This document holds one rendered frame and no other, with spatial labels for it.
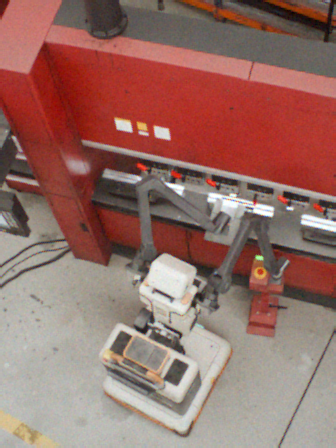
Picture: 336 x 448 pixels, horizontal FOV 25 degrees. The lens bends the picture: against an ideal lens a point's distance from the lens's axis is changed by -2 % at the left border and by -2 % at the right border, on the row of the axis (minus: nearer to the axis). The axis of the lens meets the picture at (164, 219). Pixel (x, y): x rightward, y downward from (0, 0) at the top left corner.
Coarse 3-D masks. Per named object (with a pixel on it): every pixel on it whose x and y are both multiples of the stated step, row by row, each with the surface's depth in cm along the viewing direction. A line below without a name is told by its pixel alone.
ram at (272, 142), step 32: (64, 64) 355; (96, 96) 373; (128, 96) 364; (160, 96) 356; (192, 96) 347; (224, 96) 340; (96, 128) 403; (192, 128) 373; (224, 128) 364; (256, 128) 355; (288, 128) 347; (320, 128) 339; (160, 160) 414; (192, 160) 403; (224, 160) 393; (256, 160) 383; (288, 160) 373; (320, 160) 363; (320, 192) 392
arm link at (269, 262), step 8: (264, 224) 386; (256, 232) 395; (264, 232) 389; (264, 240) 397; (264, 248) 401; (264, 256) 406; (272, 256) 408; (264, 264) 414; (272, 264) 410; (272, 272) 413
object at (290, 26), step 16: (208, 0) 587; (224, 0) 578; (240, 0) 583; (256, 0) 583; (256, 16) 573; (272, 16) 568; (288, 16) 574; (304, 16) 572; (288, 32) 570; (304, 32) 560; (320, 32) 557
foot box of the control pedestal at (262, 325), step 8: (256, 296) 506; (256, 304) 504; (272, 304) 502; (272, 312) 500; (248, 320) 510; (256, 320) 499; (264, 320) 498; (272, 320) 498; (248, 328) 508; (256, 328) 508; (264, 328) 507; (272, 328) 505; (272, 336) 504
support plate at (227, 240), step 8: (216, 200) 441; (216, 208) 439; (240, 208) 438; (240, 216) 435; (232, 224) 434; (208, 232) 433; (232, 232) 431; (208, 240) 431; (216, 240) 430; (224, 240) 430; (232, 240) 429
